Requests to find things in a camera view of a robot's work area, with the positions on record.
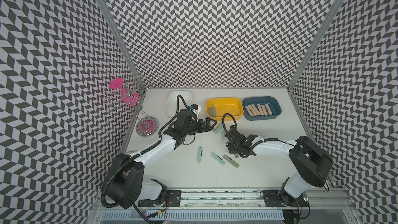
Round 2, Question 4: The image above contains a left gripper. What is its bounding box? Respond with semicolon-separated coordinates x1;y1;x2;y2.
184;116;217;135

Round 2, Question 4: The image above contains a mint fruit knife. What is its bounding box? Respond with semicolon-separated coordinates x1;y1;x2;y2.
197;145;203;163
221;129;226;141
210;151;226;166
214;122;223;134

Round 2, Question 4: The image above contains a yellow storage box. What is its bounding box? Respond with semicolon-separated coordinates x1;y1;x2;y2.
205;97;244;121

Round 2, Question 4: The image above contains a pink fruit knife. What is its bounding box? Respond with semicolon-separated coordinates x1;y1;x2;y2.
245;105;254;117
251;104;261;116
261;105;268;116
257;104;264;116
265;104;273;116
248;105;257;116

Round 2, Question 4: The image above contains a white storage box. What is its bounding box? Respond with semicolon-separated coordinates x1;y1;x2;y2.
163;90;193;119

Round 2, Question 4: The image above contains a dark teal storage box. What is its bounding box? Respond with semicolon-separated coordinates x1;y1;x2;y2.
242;96;282;121

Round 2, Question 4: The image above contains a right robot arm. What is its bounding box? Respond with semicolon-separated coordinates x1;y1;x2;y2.
221;113;333;206

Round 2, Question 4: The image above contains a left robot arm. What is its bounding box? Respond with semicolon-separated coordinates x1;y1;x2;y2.
100;104;217;208

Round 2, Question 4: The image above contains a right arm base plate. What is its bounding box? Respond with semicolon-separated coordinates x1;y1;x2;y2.
260;189;308;208

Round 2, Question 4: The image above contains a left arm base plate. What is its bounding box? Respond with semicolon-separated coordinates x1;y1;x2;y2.
138;190;182;208

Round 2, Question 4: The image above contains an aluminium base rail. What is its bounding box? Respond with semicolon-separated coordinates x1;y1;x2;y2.
93;186;355;212

